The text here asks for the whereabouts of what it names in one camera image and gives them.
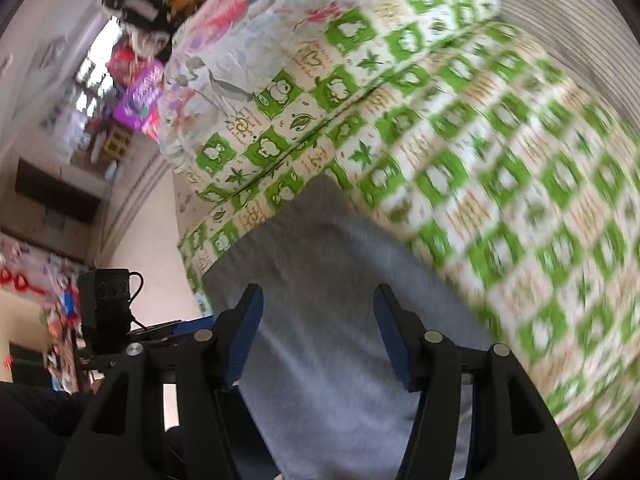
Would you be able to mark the person's dark clothing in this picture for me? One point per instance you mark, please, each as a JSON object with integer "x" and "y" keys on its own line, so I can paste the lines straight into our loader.
{"x": 35, "y": 425}

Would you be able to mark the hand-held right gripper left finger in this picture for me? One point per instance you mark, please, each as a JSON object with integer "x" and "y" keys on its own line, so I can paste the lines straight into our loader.
{"x": 247, "y": 325}

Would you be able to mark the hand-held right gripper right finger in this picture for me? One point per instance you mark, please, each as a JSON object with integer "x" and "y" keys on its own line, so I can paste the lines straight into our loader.
{"x": 392, "y": 330}

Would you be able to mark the purple packet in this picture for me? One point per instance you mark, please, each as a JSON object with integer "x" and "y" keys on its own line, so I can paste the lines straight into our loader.
{"x": 140, "y": 95}

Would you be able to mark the grey pants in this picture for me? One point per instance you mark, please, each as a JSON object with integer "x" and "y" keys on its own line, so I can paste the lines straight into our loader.
{"x": 325, "y": 280}

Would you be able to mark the white striped quilt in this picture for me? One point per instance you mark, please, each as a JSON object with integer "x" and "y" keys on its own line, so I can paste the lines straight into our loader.
{"x": 565, "y": 30}

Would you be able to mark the green checked bed sheet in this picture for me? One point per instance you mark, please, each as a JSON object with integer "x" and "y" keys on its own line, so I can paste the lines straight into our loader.
{"x": 500, "y": 185}

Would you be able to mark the floral folded quilt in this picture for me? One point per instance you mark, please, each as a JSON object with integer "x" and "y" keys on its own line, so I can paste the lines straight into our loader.
{"x": 235, "y": 45}

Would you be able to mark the yellow stool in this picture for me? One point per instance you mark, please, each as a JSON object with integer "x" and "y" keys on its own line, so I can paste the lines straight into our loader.
{"x": 115, "y": 145}

